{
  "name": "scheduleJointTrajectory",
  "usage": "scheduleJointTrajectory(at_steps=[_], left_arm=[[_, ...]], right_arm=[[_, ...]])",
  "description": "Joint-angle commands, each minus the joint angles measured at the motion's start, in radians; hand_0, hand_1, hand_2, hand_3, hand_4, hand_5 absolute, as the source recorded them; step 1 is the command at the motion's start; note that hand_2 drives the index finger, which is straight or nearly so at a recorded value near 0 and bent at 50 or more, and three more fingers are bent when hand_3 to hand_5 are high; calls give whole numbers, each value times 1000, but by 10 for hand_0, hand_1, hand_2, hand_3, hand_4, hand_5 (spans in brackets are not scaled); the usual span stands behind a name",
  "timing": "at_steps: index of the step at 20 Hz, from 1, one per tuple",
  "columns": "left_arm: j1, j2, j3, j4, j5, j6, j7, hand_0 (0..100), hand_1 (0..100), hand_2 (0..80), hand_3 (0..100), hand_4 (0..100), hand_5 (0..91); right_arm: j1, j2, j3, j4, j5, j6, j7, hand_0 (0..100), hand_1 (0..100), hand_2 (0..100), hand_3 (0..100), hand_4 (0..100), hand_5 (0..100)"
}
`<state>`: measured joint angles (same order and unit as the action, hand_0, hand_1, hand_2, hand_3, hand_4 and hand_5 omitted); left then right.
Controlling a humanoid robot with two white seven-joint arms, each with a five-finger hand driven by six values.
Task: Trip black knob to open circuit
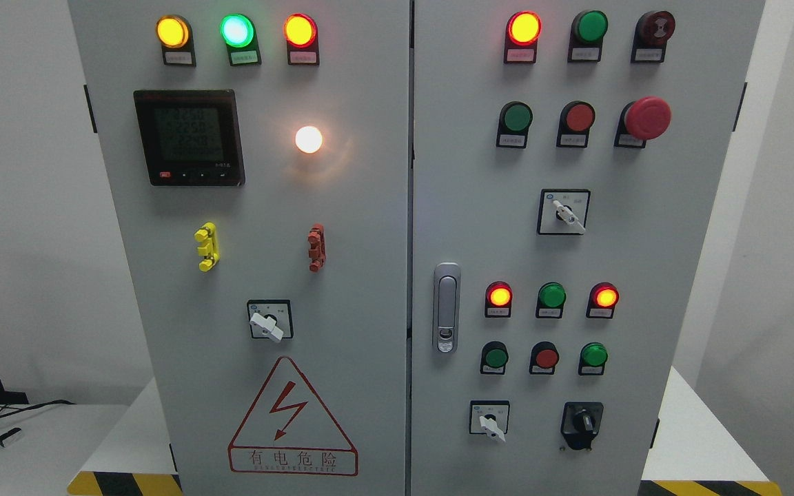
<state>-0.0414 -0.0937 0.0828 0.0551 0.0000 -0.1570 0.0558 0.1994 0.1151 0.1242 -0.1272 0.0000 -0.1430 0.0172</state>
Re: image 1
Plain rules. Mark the black rotary knob switch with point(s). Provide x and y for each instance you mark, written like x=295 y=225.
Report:
x=581 y=423

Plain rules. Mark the red terminal connector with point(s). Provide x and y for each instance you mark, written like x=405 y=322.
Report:
x=317 y=251

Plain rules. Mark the red lit indicator middle left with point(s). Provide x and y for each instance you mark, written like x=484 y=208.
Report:
x=498 y=300

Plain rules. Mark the red lit indicator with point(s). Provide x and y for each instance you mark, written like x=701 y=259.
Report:
x=498 y=300
x=521 y=38
x=602 y=300

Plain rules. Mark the white glowing indicator lamp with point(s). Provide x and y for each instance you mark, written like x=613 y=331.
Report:
x=309 y=139

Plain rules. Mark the green push button lower left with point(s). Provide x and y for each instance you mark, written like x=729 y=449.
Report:
x=494 y=357

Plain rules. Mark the green push button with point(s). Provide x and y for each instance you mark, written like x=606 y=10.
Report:
x=592 y=359
x=494 y=357
x=513 y=125

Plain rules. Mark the green indicator light middle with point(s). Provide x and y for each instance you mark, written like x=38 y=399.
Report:
x=551 y=300

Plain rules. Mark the grey left cabinet door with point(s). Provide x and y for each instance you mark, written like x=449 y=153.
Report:
x=350 y=317

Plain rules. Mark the grey cabinet door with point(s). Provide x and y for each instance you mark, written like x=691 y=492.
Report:
x=350 y=317
x=477 y=205

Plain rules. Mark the green push button upper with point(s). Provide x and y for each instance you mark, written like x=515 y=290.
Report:
x=513 y=125

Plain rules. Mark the red push button lower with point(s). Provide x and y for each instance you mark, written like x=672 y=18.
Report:
x=543 y=359

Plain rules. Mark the red push button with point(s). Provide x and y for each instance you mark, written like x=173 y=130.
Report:
x=576 y=119
x=543 y=359

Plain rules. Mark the yellow terminal connector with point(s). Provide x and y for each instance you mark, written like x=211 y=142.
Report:
x=207 y=246

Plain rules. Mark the grey right cabinet door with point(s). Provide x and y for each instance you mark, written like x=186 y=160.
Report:
x=477 y=205

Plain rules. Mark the red lit indicator middle right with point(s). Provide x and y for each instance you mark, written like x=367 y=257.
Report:
x=602 y=300

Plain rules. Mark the red electrical hazard warning sticker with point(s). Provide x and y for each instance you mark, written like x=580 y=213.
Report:
x=289 y=430

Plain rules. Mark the red push button upper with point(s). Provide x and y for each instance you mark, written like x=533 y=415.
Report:
x=576 y=119

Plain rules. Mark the green push button lower right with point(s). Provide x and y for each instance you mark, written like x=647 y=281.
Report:
x=592 y=359

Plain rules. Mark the black digital power meter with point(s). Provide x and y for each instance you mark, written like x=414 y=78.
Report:
x=191 y=138

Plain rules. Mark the orange-red indicator light left door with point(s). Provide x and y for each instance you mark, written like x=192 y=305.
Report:
x=301 y=34

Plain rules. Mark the red lit indicator top right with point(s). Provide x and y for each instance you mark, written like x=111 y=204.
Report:
x=521 y=38

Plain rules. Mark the green lit indicator light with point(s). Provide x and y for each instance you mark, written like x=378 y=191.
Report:
x=239 y=35

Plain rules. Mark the red emergency stop mushroom button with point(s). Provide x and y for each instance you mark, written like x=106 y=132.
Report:
x=646 y=118

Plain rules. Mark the green indicator light top right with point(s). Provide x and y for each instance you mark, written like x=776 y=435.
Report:
x=586 y=36

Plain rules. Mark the yellow indicator light top left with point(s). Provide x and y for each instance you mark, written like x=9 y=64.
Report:
x=176 y=39

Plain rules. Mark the dark red buzzer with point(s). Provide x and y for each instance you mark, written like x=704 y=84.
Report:
x=652 y=32

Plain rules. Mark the small white black gadget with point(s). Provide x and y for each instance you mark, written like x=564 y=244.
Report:
x=10 y=437

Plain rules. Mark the silver door latch handle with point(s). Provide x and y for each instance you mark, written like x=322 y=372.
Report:
x=446 y=303

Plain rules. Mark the white selector switch left door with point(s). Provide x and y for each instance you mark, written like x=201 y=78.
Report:
x=270 y=319

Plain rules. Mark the white selector switch upper right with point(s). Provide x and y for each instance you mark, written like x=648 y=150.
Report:
x=563 y=212

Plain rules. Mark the white selector switch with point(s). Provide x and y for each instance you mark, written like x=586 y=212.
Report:
x=563 y=212
x=489 y=418

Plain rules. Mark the white selector switch lower right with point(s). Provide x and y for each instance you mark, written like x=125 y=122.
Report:
x=489 y=418

